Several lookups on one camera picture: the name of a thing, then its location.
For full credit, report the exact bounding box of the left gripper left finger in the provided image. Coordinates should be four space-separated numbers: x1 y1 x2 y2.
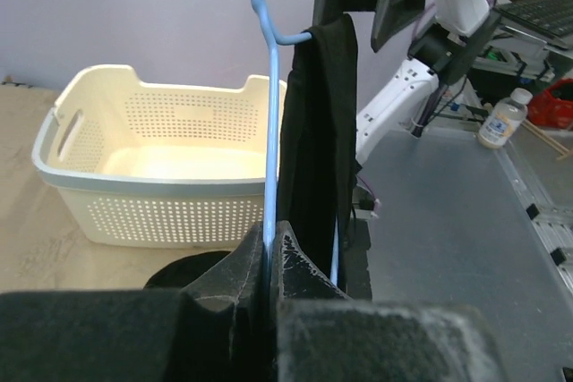
1 225 268 381

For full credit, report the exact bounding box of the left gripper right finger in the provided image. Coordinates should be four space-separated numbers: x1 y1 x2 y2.
272 221 506 381

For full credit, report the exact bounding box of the blue hanger of black shirt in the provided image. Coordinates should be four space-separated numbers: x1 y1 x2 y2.
250 0 312 286

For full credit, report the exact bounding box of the black t shirt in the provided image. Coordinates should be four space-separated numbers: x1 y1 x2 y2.
142 0 390 292

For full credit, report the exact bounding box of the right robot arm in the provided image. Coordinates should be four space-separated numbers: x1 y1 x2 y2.
355 0 500 164

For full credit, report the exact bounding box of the black keyboard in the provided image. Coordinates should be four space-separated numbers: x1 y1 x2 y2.
495 0 572 50

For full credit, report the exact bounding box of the plastic bottle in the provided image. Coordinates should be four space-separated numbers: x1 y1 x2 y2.
477 88 533 149

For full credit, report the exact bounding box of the white laundry basket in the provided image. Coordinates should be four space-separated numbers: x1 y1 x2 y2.
32 64 269 248

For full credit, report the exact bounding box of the red bag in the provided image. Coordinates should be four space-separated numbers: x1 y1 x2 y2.
527 79 572 130

